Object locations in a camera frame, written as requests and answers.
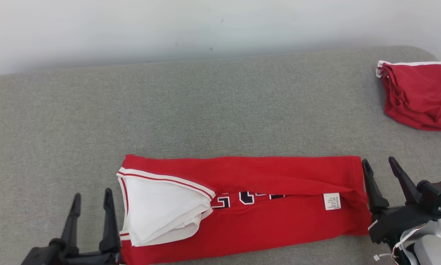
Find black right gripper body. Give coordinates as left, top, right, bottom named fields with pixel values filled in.
left=368, top=180, right=441, bottom=245

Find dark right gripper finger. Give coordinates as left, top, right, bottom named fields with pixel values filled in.
left=361, top=159, right=390, bottom=213
left=388, top=156, right=422, bottom=206

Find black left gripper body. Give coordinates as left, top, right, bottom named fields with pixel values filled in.
left=20, top=238, right=125, bottom=265

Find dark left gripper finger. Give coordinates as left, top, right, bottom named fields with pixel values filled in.
left=99, top=188, right=122, bottom=254
left=60, top=193, right=82, bottom=255

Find red Bulls 23 shorts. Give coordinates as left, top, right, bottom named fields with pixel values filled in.
left=375, top=60, right=441, bottom=132

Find red and white jersey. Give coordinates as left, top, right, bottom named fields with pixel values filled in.
left=116, top=153, right=372, bottom=265

